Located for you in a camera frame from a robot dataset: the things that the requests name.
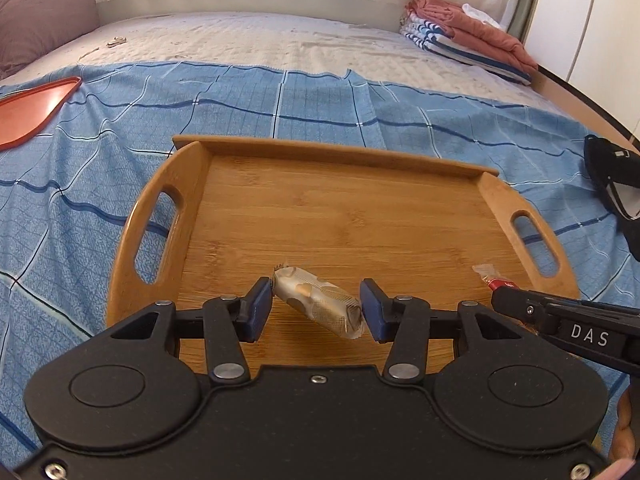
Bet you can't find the white cloth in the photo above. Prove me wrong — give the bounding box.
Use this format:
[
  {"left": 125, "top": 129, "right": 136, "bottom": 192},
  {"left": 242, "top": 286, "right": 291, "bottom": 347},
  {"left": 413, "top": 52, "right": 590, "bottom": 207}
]
[{"left": 461, "top": 3, "right": 501, "bottom": 26}]

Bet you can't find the wooden tray with handles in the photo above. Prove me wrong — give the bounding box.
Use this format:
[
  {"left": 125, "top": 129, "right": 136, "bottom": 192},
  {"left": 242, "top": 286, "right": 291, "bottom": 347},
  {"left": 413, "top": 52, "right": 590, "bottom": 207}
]
[{"left": 105, "top": 135, "right": 581, "bottom": 361}]

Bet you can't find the dark wooden bed frame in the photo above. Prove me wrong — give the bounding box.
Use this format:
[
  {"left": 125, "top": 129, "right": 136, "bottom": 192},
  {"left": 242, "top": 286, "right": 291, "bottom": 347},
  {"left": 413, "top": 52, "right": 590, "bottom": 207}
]
[{"left": 530, "top": 66, "right": 640, "bottom": 148}]

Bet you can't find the blue checked blanket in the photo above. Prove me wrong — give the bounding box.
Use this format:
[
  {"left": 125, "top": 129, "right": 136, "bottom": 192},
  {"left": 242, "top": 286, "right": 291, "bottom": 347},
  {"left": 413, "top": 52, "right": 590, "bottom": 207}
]
[{"left": 0, "top": 61, "right": 640, "bottom": 471}]

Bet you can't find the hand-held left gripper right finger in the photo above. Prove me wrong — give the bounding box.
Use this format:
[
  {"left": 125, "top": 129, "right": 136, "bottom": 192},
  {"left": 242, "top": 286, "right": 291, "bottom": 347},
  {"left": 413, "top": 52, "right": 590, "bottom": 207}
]
[{"left": 359, "top": 278, "right": 540, "bottom": 387}]

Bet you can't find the beige quilted bedspread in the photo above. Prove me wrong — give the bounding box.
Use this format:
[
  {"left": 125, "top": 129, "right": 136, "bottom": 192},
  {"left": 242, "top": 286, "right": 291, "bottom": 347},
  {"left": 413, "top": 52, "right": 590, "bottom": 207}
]
[{"left": 0, "top": 10, "right": 551, "bottom": 107}]

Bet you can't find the black cap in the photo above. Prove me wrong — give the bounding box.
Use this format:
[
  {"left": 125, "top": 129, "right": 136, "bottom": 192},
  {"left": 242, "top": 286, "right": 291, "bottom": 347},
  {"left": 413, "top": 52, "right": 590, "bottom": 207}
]
[{"left": 584, "top": 135, "right": 640, "bottom": 261}]

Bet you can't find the mauve pillow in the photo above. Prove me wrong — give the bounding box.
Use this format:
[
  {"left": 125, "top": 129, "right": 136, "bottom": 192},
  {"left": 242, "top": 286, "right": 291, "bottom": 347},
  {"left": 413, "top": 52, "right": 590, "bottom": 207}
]
[{"left": 0, "top": 0, "right": 101, "bottom": 80}]

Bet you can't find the folded salmon blanket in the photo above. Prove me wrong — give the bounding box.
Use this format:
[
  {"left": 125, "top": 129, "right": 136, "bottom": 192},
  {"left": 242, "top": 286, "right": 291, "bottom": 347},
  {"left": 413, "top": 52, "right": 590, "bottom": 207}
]
[{"left": 407, "top": 0, "right": 540, "bottom": 73}]

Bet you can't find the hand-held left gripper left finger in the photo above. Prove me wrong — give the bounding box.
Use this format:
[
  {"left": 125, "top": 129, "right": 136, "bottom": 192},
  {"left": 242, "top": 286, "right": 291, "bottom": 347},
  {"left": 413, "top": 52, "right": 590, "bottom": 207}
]
[{"left": 105, "top": 276, "right": 274, "bottom": 387}]

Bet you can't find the folded blue striped towel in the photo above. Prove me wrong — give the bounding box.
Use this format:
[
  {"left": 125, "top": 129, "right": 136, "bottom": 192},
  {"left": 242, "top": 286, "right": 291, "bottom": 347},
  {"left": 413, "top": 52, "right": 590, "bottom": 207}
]
[{"left": 399, "top": 12, "right": 533, "bottom": 86}]

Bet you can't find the person's right hand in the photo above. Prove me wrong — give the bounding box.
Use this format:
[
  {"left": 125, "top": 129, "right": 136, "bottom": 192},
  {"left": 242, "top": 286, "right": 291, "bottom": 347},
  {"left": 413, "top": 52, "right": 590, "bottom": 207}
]
[{"left": 612, "top": 387, "right": 640, "bottom": 461}]

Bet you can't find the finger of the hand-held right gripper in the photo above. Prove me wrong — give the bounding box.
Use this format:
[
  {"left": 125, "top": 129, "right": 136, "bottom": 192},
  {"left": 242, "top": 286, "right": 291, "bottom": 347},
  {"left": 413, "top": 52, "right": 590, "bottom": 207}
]
[{"left": 491, "top": 287, "right": 640, "bottom": 377}]

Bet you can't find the small red snack packet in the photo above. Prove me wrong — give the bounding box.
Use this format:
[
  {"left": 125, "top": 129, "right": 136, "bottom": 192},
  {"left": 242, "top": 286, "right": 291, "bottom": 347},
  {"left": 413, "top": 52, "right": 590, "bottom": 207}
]
[{"left": 472, "top": 263, "right": 517, "bottom": 294}]

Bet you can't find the small white cable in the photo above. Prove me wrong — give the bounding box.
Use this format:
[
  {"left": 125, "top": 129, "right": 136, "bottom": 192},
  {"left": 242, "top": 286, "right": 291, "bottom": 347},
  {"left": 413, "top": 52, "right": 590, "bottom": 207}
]
[{"left": 77, "top": 36, "right": 128, "bottom": 64}]

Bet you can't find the white wardrobe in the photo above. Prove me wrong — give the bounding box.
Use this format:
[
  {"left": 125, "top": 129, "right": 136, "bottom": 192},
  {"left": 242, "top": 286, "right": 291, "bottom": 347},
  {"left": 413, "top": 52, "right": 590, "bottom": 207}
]
[{"left": 525, "top": 0, "right": 640, "bottom": 131}]

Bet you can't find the green curtain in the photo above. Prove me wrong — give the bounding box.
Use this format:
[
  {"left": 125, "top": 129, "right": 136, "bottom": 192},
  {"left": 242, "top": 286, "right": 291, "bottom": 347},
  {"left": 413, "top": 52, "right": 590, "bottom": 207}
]
[{"left": 507, "top": 0, "right": 544, "bottom": 43}]

